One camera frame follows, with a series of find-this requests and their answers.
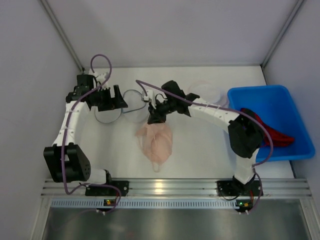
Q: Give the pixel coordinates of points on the red bra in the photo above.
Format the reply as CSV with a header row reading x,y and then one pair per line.
x,y
278,139

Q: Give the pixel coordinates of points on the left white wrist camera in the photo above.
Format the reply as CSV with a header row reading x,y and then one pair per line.
x,y
100,79

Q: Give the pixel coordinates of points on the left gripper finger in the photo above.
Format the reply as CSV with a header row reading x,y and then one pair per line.
x,y
117,92
119,103

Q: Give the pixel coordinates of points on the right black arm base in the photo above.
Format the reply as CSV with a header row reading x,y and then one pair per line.
x,y
233,188

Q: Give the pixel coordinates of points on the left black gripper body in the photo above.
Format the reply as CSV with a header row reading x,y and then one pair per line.
x,y
108,99

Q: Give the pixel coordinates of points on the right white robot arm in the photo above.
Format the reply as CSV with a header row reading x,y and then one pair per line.
x,y
245,133

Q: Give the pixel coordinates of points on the slotted grey cable duct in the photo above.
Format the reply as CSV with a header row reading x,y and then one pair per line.
x,y
135,203

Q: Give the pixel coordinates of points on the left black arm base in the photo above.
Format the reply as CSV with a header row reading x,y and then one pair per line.
x,y
115,188

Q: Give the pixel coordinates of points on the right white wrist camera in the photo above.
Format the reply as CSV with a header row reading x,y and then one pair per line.
x,y
150,97

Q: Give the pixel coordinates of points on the blue plastic bin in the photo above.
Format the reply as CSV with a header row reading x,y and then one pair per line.
x,y
276,108

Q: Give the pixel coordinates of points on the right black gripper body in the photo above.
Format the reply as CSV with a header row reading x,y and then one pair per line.
x,y
157,112

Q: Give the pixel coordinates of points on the right aluminium frame post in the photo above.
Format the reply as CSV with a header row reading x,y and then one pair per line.
x,y
293,13

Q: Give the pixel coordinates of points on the aluminium frame post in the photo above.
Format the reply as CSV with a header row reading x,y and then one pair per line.
x,y
61,33
293,13

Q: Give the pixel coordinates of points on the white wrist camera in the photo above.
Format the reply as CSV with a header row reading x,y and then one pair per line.
x,y
100,79
150,97

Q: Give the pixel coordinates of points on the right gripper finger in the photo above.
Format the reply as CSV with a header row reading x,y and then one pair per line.
x,y
161,120
152,120

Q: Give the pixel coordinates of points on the left aluminium frame post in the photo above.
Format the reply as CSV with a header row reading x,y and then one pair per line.
x,y
61,33

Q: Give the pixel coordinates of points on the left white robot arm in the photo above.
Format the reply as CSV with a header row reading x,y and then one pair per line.
x,y
65,159

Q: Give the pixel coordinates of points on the pink beige bra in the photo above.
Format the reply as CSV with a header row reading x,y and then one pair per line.
x,y
156,143

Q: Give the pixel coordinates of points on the pink trimmed mesh laundry bag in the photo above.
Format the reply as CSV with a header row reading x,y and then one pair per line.
x,y
209,92

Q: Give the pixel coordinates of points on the aluminium front rail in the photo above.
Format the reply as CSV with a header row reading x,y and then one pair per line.
x,y
273,188

